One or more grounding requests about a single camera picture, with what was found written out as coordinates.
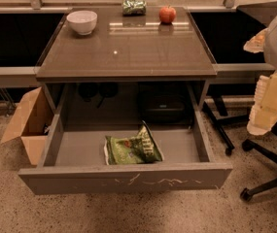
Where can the green jalapeno chip bag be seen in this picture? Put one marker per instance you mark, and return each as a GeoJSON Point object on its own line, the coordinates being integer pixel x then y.
{"type": "Point", "coordinates": [139, 149]}

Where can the brown cardboard box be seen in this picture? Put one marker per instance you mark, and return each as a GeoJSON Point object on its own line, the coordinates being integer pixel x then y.
{"type": "Point", "coordinates": [32, 115]}

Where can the red apple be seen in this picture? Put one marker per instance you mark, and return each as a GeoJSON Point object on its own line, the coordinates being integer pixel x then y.
{"type": "Point", "coordinates": [167, 14]}

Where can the white ceramic bowl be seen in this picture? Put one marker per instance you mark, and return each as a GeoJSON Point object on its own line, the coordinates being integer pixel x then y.
{"type": "Point", "coordinates": [82, 22]}

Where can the grey open drawer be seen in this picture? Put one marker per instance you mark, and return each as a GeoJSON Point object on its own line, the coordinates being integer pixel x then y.
{"type": "Point", "coordinates": [73, 160]}

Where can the green crumpled snack bag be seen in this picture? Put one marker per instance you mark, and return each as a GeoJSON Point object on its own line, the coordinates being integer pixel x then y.
{"type": "Point", "coordinates": [133, 7]}

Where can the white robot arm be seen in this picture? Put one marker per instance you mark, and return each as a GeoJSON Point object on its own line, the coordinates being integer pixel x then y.
{"type": "Point", "coordinates": [270, 45]}

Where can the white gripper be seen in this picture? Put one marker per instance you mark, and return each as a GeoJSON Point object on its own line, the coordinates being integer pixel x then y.
{"type": "Point", "coordinates": [263, 114]}

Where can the black stand legs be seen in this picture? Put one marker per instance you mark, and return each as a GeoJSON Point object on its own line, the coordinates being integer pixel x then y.
{"type": "Point", "coordinates": [224, 120]}

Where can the grey counter cabinet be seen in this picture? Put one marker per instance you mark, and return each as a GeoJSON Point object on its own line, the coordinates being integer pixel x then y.
{"type": "Point", "coordinates": [127, 49]}

